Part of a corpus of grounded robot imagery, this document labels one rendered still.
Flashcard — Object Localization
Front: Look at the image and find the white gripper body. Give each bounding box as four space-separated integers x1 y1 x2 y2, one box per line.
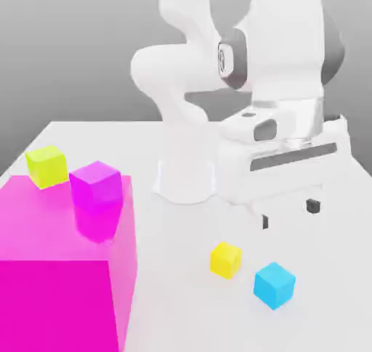
217 118 355 208

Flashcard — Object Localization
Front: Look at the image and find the small yellow cube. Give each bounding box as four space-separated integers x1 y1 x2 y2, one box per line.
209 241 243 281

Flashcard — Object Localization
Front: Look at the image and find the small cyan cube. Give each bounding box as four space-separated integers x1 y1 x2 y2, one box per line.
253 261 296 311

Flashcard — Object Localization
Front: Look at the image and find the small purple cube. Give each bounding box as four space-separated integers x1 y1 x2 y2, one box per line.
68 160 124 245

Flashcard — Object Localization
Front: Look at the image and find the small lime cube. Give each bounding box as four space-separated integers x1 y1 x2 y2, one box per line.
25 145 70 190

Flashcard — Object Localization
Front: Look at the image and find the large magenta box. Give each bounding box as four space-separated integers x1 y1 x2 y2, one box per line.
0 173 138 352

